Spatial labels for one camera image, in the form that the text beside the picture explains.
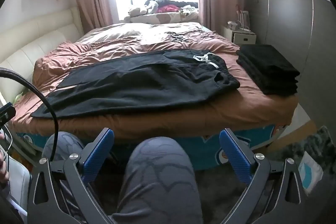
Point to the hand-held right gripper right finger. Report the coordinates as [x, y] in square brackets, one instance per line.
[236, 158]

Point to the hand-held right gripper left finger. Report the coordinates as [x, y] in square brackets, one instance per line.
[97, 154]

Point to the black pants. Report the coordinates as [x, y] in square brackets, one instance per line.
[131, 87]

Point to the person's left hand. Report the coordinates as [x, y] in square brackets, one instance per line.
[3, 169]

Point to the dark grey shaggy rug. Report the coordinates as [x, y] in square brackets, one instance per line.
[288, 151]

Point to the pink bed quilt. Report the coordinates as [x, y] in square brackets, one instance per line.
[252, 106]

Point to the person's right leg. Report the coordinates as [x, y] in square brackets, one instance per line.
[157, 176]

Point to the light grey plastic object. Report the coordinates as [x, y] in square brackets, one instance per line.
[19, 184]

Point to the cream padded headboard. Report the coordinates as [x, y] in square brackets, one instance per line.
[31, 43]

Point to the white and blue bag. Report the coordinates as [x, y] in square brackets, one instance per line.
[311, 172]

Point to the stack of folded black clothes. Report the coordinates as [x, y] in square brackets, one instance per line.
[267, 69]

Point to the white nightstand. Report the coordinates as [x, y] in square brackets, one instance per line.
[244, 38]

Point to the white stand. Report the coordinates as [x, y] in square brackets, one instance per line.
[242, 20]

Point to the grey wardrobe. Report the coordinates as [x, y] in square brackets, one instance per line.
[288, 19]

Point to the plush toy with clothes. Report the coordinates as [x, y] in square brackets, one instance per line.
[162, 16]

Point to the pile of mixed clothes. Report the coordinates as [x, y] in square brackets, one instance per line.
[170, 5]

